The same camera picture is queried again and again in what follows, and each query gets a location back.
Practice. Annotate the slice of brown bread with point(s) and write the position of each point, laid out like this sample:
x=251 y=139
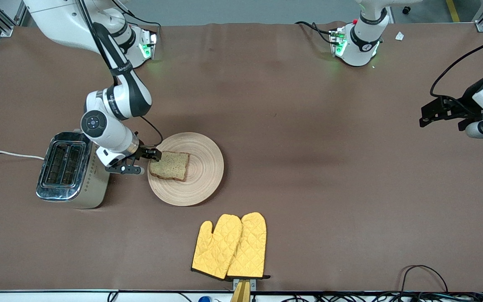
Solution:
x=170 y=166

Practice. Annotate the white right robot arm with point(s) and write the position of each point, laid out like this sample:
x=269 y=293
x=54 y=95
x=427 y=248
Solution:
x=99 y=123

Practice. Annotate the yellow quilted oven mitt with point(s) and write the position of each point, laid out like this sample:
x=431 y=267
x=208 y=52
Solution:
x=250 y=247
x=216 y=247

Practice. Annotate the small white paper tag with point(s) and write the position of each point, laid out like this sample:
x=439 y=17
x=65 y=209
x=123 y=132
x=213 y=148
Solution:
x=399 y=36

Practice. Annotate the round wooden plate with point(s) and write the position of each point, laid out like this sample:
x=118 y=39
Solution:
x=199 y=176

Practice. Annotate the small blue object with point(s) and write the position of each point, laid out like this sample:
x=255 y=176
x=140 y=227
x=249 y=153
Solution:
x=204 y=299

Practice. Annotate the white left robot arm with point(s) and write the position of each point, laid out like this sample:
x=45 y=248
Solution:
x=361 y=42

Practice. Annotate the silver two-slot toaster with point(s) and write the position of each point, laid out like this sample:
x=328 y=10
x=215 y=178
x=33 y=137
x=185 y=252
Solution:
x=71 y=184

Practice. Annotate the grey metal bracket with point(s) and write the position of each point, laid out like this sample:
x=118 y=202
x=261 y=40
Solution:
x=253 y=284

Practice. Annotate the table cover mat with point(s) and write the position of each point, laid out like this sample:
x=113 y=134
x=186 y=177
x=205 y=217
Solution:
x=308 y=188

